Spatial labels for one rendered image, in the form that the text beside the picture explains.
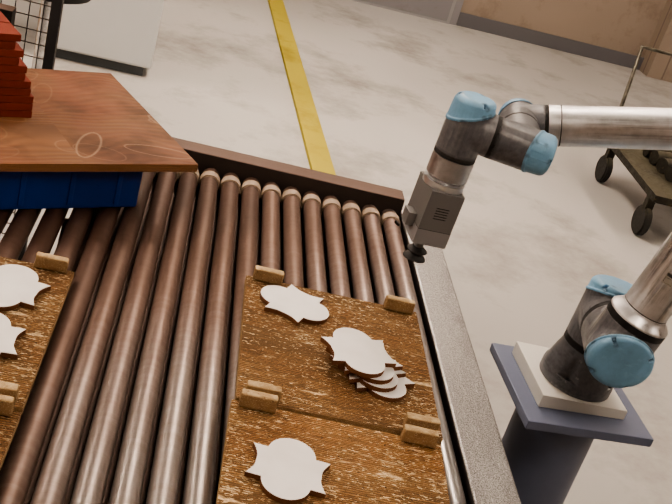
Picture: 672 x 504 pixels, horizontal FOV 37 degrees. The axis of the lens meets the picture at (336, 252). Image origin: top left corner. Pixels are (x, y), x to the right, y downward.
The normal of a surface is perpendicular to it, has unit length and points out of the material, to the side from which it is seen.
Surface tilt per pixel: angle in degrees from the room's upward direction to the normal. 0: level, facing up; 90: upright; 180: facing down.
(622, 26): 90
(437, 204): 90
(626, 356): 97
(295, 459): 0
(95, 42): 90
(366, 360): 0
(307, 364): 0
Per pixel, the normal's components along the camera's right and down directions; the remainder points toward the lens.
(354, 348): 0.26, -0.86
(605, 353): -0.18, 0.51
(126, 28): 0.11, 0.47
